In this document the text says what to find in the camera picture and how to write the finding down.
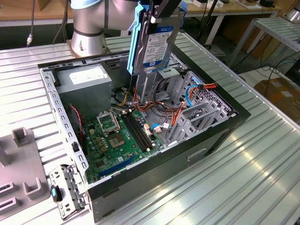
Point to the grey power supply unit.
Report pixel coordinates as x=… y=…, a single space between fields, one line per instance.
x=86 y=98

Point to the metal optical drive cage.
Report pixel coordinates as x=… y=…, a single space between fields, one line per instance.
x=143 y=85

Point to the silver metal cylinder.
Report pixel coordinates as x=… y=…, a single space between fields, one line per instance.
x=293 y=15

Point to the blue expansion slot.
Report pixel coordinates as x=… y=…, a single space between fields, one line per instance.
x=117 y=166

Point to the green motherboard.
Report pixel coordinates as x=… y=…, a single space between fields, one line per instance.
x=112 y=154

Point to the metal expansion slot bracket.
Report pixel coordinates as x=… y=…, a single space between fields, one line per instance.
x=70 y=180

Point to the hard disk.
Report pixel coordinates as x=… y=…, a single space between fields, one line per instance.
x=157 y=47

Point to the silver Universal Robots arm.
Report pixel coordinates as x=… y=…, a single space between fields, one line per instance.
x=86 y=28

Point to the grey parts rack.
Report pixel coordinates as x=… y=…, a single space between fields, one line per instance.
x=21 y=164

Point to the metal slat table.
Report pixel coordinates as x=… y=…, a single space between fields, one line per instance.
x=276 y=29

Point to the black open PC case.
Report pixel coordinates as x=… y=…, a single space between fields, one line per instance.
x=152 y=178

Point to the wooden desk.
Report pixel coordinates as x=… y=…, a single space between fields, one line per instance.
x=194 y=11

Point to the plain cardboard box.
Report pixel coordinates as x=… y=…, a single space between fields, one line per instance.
x=42 y=4

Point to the brown cardboard box with label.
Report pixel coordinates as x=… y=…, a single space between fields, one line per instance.
x=281 y=98

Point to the black latch with blue button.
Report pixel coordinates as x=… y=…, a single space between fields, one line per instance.
x=55 y=192

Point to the black chassis switch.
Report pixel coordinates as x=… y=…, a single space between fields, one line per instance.
x=75 y=147

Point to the black RAM slot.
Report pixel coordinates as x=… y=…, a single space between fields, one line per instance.
x=140 y=131
x=133 y=131
x=144 y=131
x=137 y=131

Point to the small black device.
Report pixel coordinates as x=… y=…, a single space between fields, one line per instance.
x=267 y=2

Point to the CPU socket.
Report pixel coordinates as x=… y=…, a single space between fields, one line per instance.
x=116 y=140

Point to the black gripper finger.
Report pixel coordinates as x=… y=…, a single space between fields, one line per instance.
x=167 y=8

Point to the metal disk bay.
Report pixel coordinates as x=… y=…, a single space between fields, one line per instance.
x=187 y=131

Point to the white power adapter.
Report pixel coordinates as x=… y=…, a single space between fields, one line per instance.
x=219 y=3

